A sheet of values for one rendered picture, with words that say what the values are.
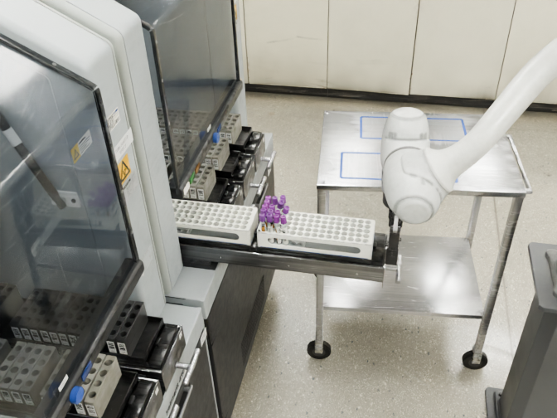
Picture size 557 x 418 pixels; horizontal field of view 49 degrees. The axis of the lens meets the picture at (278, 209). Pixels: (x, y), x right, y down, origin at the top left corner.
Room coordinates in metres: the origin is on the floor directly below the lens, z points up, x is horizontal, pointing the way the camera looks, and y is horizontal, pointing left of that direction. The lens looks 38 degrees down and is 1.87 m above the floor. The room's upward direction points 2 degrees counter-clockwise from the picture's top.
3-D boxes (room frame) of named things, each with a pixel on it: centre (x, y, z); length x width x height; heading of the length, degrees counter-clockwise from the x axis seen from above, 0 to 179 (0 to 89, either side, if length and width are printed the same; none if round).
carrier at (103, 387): (0.75, 0.36, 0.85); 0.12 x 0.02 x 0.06; 168
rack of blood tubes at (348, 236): (1.21, -0.10, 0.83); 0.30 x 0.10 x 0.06; 77
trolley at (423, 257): (1.64, -0.45, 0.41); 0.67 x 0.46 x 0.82; 83
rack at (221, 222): (1.28, 0.21, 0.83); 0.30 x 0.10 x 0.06; 77
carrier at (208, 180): (1.44, 0.20, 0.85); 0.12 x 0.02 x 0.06; 167
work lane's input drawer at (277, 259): (1.24, 0.04, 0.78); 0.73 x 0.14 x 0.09; 77
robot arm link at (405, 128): (1.15, -0.29, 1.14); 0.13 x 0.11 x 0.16; 174
